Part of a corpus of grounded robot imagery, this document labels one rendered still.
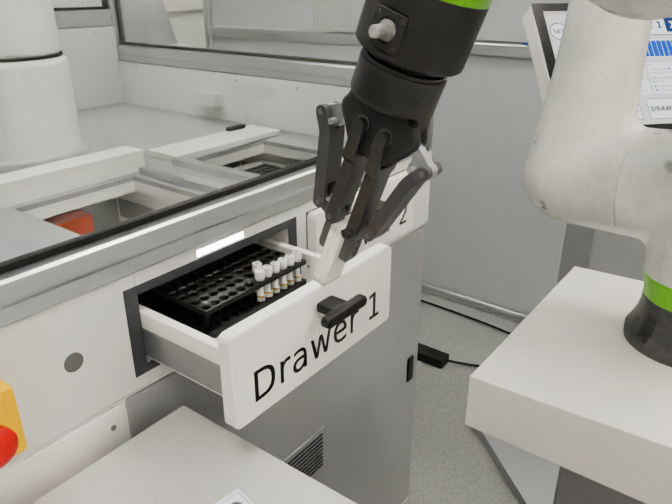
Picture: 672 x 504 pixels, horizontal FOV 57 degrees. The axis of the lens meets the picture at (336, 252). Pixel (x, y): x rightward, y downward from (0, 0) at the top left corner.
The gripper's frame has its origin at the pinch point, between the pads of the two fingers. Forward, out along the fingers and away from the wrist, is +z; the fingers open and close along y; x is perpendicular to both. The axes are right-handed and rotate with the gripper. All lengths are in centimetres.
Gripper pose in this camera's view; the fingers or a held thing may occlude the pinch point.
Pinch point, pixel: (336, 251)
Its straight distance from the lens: 61.5
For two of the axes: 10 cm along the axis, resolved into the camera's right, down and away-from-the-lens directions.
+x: 6.0, -3.1, 7.4
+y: 7.5, 5.5, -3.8
